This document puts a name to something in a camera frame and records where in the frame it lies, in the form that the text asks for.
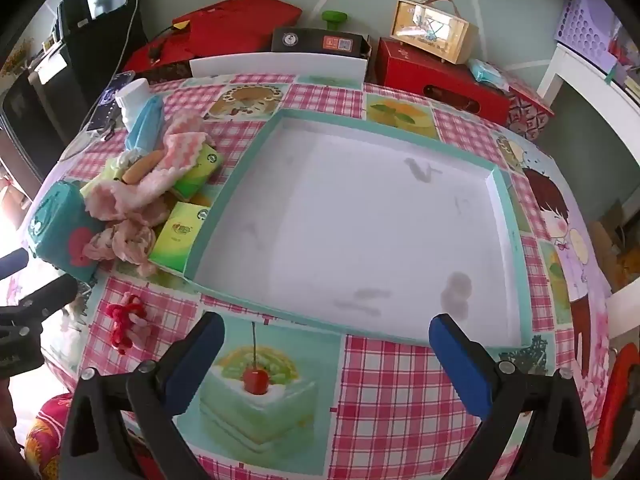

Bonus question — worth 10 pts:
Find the yellow carton with handle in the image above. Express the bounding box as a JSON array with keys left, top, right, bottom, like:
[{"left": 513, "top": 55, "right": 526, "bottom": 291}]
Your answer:
[{"left": 390, "top": 0, "right": 479, "bottom": 65}]

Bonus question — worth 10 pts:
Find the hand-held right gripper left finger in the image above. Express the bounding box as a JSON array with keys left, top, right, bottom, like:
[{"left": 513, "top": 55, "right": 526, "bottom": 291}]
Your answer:
[{"left": 59, "top": 311, "right": 226, "bottom": 480}]

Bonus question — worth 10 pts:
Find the white cable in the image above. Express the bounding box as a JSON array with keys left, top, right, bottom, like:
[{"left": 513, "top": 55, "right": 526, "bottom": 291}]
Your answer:
[{"left": 117, "top": 0, "right": 143, "bottom": 73}]

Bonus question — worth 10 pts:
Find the purple perforated basket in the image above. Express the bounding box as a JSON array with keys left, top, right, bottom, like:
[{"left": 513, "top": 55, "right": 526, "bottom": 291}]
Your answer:
[{"left": 552, "top": 0, "right": 623, "bottom": 61}]

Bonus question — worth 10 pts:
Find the smartphone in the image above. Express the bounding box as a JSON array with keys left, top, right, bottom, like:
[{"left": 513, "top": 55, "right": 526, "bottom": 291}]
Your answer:
[{"left": 85, "top": 71, "right": 136, "bottom": 133}]

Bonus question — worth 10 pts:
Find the pink zigzag fluffy towel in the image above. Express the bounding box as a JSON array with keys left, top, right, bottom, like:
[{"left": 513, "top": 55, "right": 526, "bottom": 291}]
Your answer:
[{"left": 127, "top": 112, "right": 211, "bottom": 208}]

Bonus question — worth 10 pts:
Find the white plastic bottle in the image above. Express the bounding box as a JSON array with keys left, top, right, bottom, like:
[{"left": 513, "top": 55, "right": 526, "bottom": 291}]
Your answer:
[{"left": 116, "top": 79, "right": 150, "bottom": 128}]

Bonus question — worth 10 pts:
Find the teal-rimmed white shallow box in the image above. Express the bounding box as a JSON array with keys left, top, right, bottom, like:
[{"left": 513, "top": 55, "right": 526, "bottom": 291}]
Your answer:
[{"left": 182, "top": 107, "right": 533, "bottom": 348}]

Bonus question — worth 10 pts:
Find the blue wet wipes pack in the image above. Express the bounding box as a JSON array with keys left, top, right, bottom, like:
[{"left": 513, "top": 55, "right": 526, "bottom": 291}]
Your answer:
[{"left": 467, "top": 58, "right": 511, "bottom": 91}]

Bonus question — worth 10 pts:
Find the yellow flower bunch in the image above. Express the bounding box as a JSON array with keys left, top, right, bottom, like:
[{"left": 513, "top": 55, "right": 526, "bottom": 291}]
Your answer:
[{"left": 0, "top": 42, "right": 31, "bottom": 81}]

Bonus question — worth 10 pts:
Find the black low stand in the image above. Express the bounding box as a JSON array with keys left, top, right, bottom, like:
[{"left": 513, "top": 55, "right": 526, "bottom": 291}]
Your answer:
[{"left": 0, "top": 42, "right": 71, "bottom": 186}]

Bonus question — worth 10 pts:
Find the stack of books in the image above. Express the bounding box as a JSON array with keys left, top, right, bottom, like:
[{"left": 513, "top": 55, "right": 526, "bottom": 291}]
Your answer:
[{"left": 602, "top": 22, "right": 640, "bottom": 103}]

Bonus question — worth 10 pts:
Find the white table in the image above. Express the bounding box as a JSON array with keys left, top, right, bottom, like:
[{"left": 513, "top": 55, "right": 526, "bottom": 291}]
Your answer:
[{"left": 537, "top": 42, "right": 640, "bottom": 171}]

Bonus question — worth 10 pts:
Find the cardboard box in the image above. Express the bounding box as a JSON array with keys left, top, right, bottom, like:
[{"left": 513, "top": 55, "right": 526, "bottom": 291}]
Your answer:
[{"left": 590, "top": 200, "right": 640, "bottom": 286}]

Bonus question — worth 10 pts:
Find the black cabinet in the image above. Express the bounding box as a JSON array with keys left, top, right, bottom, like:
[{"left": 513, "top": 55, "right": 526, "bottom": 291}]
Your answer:
[{"left": 57, "top": 7, "right": 148, "bottom": 96}]

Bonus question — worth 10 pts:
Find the white furniture panel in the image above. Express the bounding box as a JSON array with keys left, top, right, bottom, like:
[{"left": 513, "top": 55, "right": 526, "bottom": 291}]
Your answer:
[{"left": 604, "top": 285, "right": 640, "bottom": 343}]

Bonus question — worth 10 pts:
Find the blue face mask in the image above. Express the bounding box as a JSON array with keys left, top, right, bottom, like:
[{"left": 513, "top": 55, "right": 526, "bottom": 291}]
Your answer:
[{"left": 124, "top": 95, "right": 166, "bottom": 153}]

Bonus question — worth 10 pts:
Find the white board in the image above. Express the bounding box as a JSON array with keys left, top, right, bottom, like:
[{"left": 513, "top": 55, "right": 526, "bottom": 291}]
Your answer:
[{"left": 189, "top": 52, "right": 368, "bottom": 83}]

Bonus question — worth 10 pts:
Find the red gift box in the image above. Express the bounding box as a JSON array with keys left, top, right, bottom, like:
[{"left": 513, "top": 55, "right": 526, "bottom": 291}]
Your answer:
[{"left": 375, "top": 37, "right": 512, "bottom": 123}]

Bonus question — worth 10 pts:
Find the pink checkered printed tablecloth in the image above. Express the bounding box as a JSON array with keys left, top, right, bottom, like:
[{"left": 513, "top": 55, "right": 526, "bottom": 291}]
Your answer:
[{"left": 30, "top": 72, "right": 613, "bottom": 480}]

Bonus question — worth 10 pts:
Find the teal tissue pack red heart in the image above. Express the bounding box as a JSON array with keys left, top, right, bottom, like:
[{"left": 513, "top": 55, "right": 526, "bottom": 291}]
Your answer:
[{"left": 27, "top": 180, "right": 103, "bottom": 281}]

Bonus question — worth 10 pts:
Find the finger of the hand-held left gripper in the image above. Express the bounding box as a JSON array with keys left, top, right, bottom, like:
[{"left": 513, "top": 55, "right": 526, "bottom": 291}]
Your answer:
[
  {"left": 15, "top": 275, "right": 79, "bottom": 323},
  {"left": 0, "top": 249, "right": 29, "bottom": 281}
]

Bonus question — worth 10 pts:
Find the floral cushion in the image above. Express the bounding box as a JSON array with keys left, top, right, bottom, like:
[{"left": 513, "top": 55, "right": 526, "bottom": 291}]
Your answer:
[{"left": 22, "top": 392, "right": 76, "bottom": 480}]

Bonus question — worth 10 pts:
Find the red yarn knot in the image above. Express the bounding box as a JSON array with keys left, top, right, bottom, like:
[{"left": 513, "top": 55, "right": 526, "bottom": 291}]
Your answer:
[{"left": 105, "top": 294, "right": 148, "bottom": 351}]

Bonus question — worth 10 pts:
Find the black carton box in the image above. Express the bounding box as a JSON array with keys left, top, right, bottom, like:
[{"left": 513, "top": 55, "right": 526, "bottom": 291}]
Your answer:
[{"left": 271, "top": 26, "right": 371, "bottom": 58}]

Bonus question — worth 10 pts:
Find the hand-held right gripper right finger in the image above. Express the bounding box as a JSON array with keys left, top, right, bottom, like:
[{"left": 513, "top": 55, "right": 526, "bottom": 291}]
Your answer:
[{"left": 428, "top": 313, "right": 593, "bottom": 480}]

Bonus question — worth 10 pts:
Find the flat red box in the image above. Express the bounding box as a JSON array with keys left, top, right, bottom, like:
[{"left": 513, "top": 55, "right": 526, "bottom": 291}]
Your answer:
[{"left": 122, "top": 0, "right": 303, "bottom": 73}]

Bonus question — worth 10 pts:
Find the red chair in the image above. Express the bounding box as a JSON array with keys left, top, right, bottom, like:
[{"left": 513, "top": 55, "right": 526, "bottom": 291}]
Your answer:
[{"left": 590, "top": 345, "right": 640, "bottom": 480}]

